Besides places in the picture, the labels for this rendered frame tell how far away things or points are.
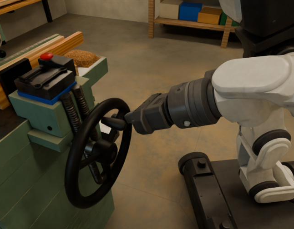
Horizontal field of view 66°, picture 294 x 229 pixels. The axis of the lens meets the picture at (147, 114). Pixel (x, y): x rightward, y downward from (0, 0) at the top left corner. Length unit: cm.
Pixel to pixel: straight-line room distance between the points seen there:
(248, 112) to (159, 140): 138
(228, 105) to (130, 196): 116
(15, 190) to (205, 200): 89
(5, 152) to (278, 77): 56
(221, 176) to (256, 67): 108
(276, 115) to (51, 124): 72
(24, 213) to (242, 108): 62
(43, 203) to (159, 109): 51
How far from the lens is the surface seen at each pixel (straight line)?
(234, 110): 40
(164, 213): 142
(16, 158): 64
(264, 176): 119
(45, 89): 53
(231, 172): 144
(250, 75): 36
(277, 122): 93
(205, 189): 130
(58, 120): 55
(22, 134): 63
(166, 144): 172
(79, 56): 82
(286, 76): 35
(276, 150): 96
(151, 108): 44
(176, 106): 41
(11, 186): 67
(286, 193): 128
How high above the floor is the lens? 126
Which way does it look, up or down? 40 degrees down
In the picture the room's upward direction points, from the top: straight up
